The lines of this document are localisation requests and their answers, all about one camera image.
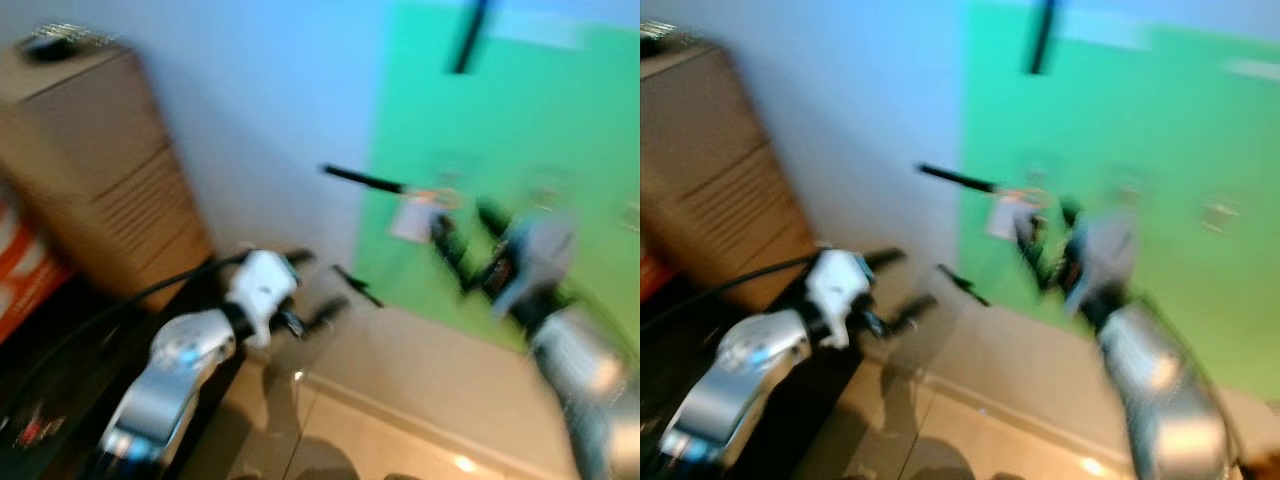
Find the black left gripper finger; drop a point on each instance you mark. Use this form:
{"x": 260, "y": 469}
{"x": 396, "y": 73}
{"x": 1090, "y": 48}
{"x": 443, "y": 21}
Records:
{"x": 326, "y": 312}
{"x": 300, "y": 258}
{"x": 914, "y": 312}
{"x": 885, "y": 259}

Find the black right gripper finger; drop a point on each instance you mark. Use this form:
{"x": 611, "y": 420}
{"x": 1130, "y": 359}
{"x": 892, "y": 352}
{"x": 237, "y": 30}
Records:
{"x": 1035, "y": 253}
{"x": 455, "y": 255}
{"x": 495, "y": 218}
{"x": 1074, "y": 215}

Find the keys with white tag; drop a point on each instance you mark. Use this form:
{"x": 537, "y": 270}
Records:
{"x": 410, "y": 220}
{"x": 1003, "y": 218}

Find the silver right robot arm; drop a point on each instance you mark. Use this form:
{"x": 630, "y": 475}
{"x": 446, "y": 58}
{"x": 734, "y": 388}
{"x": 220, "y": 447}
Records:
{"x": 1160, "y": 390}
{"x": 585, "y": 380}

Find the black tape strip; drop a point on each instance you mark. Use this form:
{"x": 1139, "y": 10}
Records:
{"x": 963, "y": 284}
{"x": 358, "y": 284}
{"x": 955, "y": 177}
{"x": 365, "y": 179}
{"x": 470, "y": 35}
{"x": 1044, "y": 35}

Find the orange and white bag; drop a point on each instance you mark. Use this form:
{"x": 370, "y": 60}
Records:
{"x": 25, "y": 270}
{"x": 652, "y": 275}

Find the black cabinet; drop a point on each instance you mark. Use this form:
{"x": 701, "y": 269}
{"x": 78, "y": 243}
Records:
{"x": 60, "y": 390}
{"x": 665, "y": 360}

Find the white tape strip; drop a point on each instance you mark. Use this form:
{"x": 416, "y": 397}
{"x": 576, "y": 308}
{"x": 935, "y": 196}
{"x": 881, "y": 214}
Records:
{"x": 1105, "y": 32}
{"x": 1255, "y": 69}

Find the tall brown cardboard box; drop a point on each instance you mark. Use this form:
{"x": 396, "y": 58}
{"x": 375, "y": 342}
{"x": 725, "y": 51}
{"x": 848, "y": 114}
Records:
{"x": 100, "y": 150}
{"x": 710, "y": 170}

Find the silver metal item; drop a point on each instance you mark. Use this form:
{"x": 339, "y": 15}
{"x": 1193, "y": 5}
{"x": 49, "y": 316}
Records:
{"x": 85, "y": 33}
{"x": 652, "y": 30}

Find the black tape roll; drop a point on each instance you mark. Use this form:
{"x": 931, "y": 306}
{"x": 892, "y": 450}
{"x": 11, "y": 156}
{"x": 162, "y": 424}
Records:
{"x": 45, "y": 50}

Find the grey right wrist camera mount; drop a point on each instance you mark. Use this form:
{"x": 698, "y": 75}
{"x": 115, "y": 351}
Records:
{"x": 540, "y": 255}
{"x": 1105, "y": 255}

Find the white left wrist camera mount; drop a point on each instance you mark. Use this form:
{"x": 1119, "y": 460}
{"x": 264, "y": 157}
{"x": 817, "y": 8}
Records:
{"x": 838, "y": 290}
{"x": 262, "y": 290}

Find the green wall sheet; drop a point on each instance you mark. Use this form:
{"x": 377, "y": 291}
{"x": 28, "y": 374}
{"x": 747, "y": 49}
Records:
{"x": 1150, "y": 120}
{"x": 560, "y": 120}

